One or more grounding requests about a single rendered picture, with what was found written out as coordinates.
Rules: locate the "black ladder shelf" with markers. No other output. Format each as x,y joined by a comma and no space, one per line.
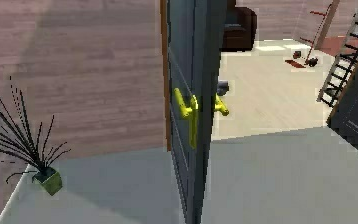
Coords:
348,50

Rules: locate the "dark grey cabinet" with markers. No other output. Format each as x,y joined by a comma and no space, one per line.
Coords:
355,110

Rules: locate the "small dark box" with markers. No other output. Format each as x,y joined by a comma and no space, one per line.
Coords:
297,54

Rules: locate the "dark brown armchair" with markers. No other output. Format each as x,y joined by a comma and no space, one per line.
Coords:
239,28

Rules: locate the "dark spiky plant green pot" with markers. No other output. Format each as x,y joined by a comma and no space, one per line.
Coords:
47,180

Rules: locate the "small grey round object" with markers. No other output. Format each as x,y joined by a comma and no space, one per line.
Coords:
223,87

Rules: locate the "dark grey room door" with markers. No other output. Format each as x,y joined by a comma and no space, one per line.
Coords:
187,50

